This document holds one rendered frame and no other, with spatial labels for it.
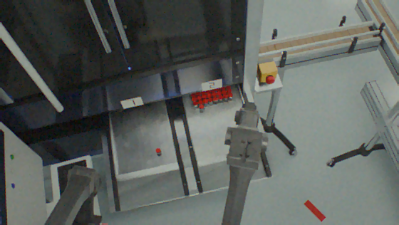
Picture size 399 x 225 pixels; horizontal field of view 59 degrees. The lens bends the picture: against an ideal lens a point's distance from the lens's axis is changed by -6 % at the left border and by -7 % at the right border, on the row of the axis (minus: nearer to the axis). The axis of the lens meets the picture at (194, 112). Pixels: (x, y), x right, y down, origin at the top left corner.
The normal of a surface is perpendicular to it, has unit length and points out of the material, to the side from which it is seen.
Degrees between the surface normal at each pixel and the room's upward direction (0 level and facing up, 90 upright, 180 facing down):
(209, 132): 0
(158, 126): 0
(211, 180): 0
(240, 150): 22
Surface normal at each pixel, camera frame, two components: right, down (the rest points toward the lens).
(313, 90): -0.08, -0.48
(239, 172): -0.18, 0.29
